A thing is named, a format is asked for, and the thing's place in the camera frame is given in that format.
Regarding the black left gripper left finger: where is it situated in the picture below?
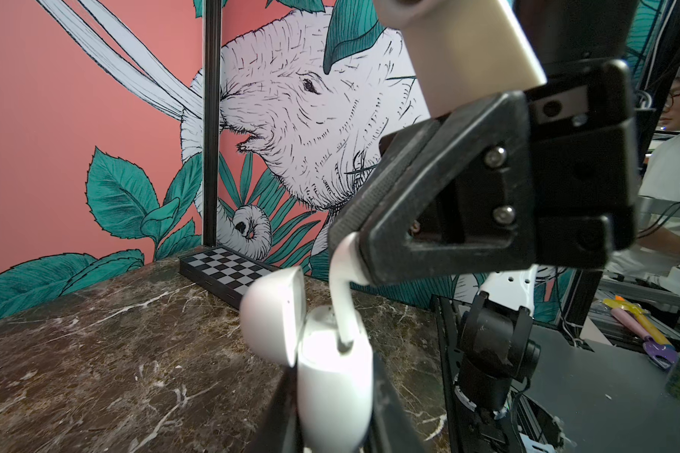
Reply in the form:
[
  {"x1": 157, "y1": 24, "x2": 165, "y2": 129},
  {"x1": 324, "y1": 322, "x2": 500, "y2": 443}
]
[{"x1": 245, "y1": 368, "x2": 302, "y2": 453}]

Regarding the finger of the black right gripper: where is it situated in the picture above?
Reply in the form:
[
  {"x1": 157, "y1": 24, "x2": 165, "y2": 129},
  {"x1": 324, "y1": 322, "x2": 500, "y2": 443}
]
[{"x1": 328, "y1": 119, "x2": 441, "y2": 255}]

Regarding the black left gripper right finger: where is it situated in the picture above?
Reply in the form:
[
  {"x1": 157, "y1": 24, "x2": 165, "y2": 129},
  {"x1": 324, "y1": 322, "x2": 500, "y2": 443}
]
[{"x1": 366, "y1": 353, "x2": 425, "y2": 453}]

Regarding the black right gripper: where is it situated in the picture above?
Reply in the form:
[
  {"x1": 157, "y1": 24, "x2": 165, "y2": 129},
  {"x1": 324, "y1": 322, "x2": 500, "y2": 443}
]
[{"x1": 358, "y1": 60, "x2": 638, "y2": 286}]

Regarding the white earbud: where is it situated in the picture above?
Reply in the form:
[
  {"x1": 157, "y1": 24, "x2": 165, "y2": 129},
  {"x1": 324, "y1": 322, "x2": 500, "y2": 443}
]
[{"x1": 329, "y1": 232, "x2": 370, "y2": 351}]

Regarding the white round earbud case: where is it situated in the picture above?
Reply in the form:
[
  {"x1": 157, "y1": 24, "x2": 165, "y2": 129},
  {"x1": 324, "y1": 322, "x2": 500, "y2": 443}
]
[{"x1": 240, "y1": 267, "x2": 374, "y2": 452}]

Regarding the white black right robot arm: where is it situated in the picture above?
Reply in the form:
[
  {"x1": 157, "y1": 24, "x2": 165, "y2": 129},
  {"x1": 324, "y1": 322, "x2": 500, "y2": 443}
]
[{"x1": 329, "y1": 60, "x2": 638, "y2": 411}]

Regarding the folded black white chessboard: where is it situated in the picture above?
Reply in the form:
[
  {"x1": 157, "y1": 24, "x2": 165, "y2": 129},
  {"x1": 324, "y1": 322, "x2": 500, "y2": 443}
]
[{"x1": 179, "y1": 247, "x2": 277, "y2": 311}]

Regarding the seated person white shirt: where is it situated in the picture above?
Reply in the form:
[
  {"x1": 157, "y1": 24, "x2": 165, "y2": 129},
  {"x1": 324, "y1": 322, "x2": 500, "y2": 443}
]
[{"x1": 606, "y1": 72, "x2": 680, "y2": 277}]

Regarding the black front mounting rail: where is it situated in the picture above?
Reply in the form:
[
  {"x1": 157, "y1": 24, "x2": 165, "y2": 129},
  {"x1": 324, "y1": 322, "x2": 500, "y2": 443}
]
[{"x1": 432, "y1": 292, "x2": 573, "y2": 452}]

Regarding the black right corner frame post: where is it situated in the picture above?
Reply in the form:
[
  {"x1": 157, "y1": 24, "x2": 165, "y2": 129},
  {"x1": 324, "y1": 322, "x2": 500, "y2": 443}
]
[{"x1": 203, "y1": 0, "x2": 223, "y2": 247}]

